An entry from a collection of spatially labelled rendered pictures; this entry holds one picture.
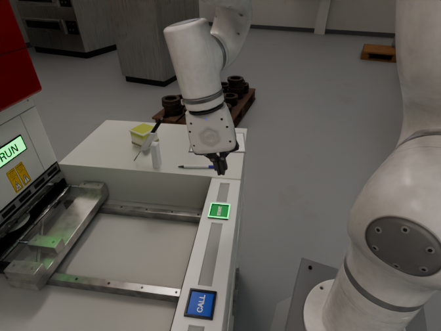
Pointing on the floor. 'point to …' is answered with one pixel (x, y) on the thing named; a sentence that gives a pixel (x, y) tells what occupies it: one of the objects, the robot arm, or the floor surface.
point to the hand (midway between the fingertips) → (220, 165)
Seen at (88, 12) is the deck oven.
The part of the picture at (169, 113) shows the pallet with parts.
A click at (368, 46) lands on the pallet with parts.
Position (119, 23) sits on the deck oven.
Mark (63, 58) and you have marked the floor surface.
